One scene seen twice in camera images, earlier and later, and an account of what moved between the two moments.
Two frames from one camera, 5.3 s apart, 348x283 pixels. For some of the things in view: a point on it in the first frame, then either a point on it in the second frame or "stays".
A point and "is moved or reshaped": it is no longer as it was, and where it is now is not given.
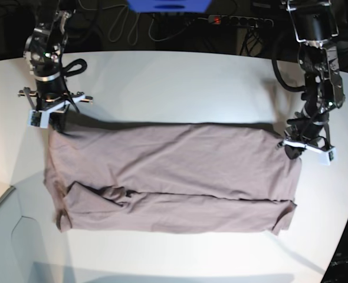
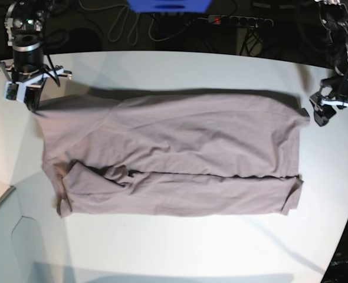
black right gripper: (311, 131) → (342, 88)
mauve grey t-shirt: (171, 176) is moved or reshaped
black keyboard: (346, 266) stays
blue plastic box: (170, 6) stays
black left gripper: (50, 94) → (28, 65)
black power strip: (240, 21) stays
